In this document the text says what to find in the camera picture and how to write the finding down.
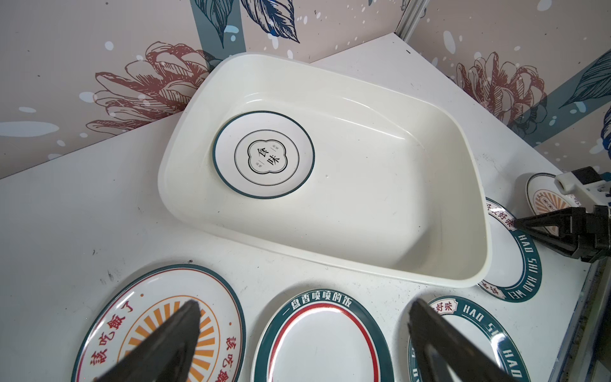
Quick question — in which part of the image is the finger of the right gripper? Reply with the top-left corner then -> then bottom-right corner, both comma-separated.
525,229 -> 578,258
514,207 -> 573,234

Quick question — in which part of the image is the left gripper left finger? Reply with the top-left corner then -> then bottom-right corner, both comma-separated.
98,299 -> 200,382

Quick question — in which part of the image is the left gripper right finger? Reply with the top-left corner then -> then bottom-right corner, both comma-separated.
407,299 -> 514,381

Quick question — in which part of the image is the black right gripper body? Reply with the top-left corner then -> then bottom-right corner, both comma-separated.
566,205 -> 610,263

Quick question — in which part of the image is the green rim plate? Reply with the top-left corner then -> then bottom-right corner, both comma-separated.
429,295 -> 531,381
478,198 -> 543,303
251,289 -> 395,381

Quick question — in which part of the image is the small white emblem plate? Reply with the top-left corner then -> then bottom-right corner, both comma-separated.
212,111 -> 316,199

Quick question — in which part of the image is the white plastic bin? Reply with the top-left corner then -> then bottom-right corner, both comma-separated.
158,53 -> 492,288

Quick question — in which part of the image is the green rim plate front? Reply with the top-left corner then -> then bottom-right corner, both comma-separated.
429,295 -> 531,381

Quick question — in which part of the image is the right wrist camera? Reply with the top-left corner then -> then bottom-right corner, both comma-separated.
555,166 -> 610,211

